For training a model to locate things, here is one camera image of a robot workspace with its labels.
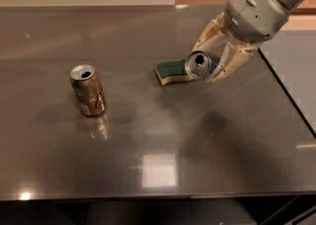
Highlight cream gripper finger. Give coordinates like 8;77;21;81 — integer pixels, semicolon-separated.
206;36;258;83
193;15;235;55

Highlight blue silver redbull can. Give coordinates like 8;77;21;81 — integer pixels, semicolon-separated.
185;50;220;80

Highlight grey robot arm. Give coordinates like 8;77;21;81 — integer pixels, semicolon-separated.
185;0;304;82

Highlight brown soda can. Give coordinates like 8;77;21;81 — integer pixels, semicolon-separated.
70;64;107;116

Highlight grey side table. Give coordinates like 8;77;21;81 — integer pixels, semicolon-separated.
261;31;316;131

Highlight green yellow sponge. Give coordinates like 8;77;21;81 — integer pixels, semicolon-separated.
155;59;193;86

